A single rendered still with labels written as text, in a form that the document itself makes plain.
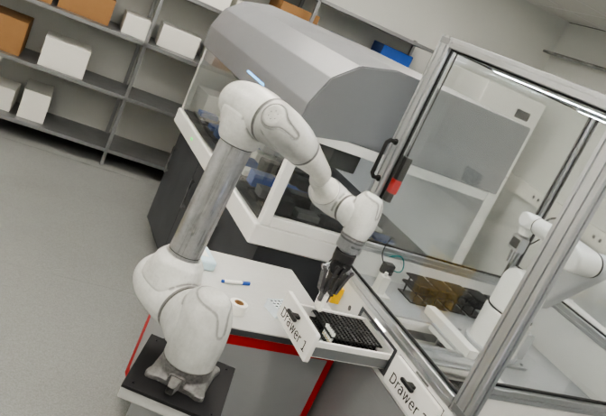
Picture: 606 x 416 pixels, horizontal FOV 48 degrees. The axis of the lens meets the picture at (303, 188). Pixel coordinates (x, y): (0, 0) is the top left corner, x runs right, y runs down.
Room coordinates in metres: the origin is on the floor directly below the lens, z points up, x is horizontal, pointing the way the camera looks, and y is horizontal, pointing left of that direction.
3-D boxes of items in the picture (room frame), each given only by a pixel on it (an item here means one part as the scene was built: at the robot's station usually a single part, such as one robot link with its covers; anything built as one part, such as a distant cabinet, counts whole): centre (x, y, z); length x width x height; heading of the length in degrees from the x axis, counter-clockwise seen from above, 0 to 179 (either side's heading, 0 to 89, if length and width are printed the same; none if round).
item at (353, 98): (4.04, 0.04, 0.89); 1.86 x 1.21 x 1.78; 28
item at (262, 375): (2.57, 0.00, 0.38); 0.62 x 0.58 x 0.76; 28
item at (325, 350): (2.29, -0.36, 0.86); 0.40 x 0.26 x 0.06; 118
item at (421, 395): (2.07, -0.61, 0.87); 0.29 x 0.02 x 0.11; 28
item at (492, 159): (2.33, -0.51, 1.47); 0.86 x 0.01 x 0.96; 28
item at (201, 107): (4.02, 0.05, 1.13); 1.78 x 1.14 x 0.45; 28
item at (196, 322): (1.77, 0.10, 0.94); 0.18 x 0.16 x 0.22; 51
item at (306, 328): (2.20, -0.18, 0.87); 0.29 x 0.02 x 0.11; 28
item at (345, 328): (2.29, -0.36, 0.87); 0.22 x 0.18 x 0.06; 118
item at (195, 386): (1.75, 0.10, 0.80); 0.22 x 0.18 x 0.06; 177
